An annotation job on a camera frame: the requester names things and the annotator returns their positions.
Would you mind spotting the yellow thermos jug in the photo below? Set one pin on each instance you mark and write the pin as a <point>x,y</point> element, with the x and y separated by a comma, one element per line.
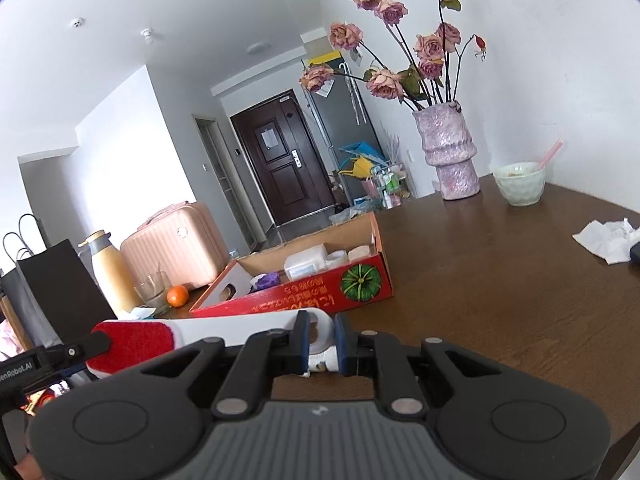
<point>112,274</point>

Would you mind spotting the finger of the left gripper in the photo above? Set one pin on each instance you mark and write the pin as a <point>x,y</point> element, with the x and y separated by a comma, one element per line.
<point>75,353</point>

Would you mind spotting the storage rack with items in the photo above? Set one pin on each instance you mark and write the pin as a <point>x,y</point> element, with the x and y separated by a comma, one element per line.
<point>389,184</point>

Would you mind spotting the crumpled white tissue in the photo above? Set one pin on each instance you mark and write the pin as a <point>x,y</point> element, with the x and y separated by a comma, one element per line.
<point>611,241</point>

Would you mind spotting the black paper bag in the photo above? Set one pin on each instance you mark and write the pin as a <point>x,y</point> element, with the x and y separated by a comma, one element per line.
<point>49,298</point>

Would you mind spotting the pink spoon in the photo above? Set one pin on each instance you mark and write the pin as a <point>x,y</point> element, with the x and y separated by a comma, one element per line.
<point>550,154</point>

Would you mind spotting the red cardboard box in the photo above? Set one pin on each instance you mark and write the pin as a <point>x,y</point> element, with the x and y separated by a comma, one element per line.
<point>342,286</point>

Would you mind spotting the dried pink rose bouquet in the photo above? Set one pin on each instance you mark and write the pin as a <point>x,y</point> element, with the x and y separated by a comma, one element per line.
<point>434,61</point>

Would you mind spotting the pink small suitcase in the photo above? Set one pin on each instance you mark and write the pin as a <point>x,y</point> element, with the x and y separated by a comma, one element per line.
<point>182,241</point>

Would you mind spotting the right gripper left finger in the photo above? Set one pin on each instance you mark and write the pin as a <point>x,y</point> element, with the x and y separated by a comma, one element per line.
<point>253,367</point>

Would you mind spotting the white plastic container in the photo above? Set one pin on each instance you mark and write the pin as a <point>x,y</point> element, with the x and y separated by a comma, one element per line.
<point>306,263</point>

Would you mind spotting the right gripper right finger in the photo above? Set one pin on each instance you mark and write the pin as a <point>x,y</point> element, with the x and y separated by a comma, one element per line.
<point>381,358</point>

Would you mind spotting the pink textured vase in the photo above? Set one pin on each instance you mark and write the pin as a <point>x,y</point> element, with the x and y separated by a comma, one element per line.
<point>448,147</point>

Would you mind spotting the clear glass cup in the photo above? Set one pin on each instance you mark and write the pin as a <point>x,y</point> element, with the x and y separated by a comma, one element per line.
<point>153,290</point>

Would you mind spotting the orange fruit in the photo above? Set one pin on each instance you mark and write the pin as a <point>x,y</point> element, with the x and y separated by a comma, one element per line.
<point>177,296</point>

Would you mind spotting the grey refrigerator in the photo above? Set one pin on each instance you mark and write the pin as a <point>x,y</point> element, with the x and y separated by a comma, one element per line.
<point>343,120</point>

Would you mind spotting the purple small object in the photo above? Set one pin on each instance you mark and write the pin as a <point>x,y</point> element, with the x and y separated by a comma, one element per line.
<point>264,281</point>

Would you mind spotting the dark brown entrance door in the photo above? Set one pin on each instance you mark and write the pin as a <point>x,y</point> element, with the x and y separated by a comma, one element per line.
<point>285,160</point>

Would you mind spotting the white ceramic bowl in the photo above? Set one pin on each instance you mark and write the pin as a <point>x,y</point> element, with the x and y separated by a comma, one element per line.
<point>521,184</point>

